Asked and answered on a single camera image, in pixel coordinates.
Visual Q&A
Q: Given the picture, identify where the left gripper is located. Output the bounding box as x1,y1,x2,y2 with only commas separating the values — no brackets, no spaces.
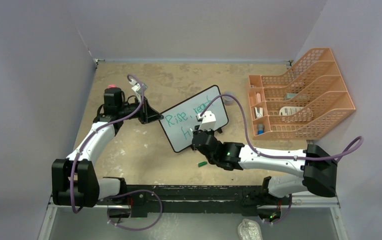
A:
118,95,163,125

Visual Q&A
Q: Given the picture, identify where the aluminium frame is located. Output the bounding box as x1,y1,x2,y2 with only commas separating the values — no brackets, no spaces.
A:
38,192,348,240

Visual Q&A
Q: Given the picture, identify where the white label card in organizer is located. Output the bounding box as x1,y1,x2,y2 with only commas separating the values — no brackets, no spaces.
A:
279,106,303,116

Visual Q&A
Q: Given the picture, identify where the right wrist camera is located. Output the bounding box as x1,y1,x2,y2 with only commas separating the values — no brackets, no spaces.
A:
196,110,216,131

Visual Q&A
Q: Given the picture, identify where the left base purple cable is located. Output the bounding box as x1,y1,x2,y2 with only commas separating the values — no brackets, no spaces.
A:
106,189,164,232

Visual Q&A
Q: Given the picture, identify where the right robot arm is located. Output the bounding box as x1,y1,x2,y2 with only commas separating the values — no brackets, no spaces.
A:
191,129,338,204

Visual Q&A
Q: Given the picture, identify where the small whiteboard black frame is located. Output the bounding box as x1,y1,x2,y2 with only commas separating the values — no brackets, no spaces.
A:
159,85,221,153

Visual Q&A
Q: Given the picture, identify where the white stapler in organizer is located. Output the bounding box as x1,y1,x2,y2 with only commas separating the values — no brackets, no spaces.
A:
253,106,264,119

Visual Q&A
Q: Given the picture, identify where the orange plastic file organizer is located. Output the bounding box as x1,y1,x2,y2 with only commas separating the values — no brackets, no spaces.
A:
247,47,356,140

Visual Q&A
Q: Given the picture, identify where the green marker cap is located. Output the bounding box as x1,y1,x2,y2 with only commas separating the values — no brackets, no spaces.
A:
197,161,208,168

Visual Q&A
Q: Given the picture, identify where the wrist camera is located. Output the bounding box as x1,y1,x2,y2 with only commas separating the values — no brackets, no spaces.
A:
196,110,216,131
129,79,148,102

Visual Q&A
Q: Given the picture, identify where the clear jar of paperclips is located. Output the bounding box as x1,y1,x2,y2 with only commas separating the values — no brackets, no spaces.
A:
222,91,235,106

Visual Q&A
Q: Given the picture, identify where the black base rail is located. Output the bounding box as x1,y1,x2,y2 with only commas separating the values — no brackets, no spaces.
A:
97,184,290,218

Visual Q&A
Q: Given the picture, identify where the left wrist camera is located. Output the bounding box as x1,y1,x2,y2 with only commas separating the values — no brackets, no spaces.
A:
129,79,148,102

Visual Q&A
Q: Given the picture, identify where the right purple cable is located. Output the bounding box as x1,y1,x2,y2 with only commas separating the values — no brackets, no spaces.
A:
199,94,365,163

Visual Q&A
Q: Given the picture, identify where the clear plastic bag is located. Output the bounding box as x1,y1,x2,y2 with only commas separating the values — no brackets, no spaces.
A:
237,218,263,240

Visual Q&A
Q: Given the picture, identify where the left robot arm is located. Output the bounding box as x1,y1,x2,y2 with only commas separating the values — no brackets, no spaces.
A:
51,85,163,213

